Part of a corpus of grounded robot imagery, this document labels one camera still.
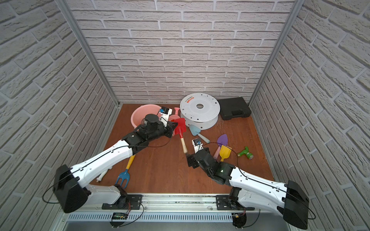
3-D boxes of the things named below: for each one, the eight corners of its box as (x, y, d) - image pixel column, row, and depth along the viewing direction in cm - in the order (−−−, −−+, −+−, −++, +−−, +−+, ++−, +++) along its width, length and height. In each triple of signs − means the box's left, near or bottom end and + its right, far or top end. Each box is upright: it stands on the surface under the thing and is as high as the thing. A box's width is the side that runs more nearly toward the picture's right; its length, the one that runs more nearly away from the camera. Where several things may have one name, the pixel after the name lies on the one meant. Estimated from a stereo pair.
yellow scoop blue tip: (216, 159, 91) (216, 158, 89) (221, 145, 97) (221, 144, 96) (227, 163, 89) (228, 162, 88) (231, 149, 96) (232, 148, 94)
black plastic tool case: (221, 120, 111) (223, 115, 106) (218, 102, 124) (219, 96, 119) (249, 120, 111) (252, 115, 106) (243, 102, 124) (245, 96, 119)
